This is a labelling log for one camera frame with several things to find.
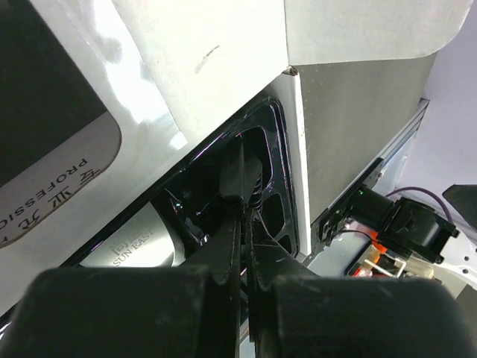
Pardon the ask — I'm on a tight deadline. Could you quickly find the white cardboard box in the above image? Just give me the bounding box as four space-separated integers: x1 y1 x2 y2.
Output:
0 0 477 310

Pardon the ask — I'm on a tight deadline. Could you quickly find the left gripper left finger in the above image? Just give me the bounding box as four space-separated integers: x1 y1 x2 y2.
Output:
22 145 247 358

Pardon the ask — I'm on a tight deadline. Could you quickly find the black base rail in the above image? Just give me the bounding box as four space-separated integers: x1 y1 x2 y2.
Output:
312 158 458 263

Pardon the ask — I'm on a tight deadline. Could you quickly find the black plastic tray insert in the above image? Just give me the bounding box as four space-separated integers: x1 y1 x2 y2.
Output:
0 95 301 329

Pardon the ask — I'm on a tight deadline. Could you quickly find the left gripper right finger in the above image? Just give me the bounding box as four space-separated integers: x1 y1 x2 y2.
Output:
245 210 461 357

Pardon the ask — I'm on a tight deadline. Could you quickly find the black clipper comb guard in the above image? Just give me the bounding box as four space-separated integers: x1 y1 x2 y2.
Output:
219 143 271 212

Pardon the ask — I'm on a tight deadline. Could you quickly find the silver hair clipper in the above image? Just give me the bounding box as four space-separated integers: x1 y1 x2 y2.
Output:
80 203 186 268

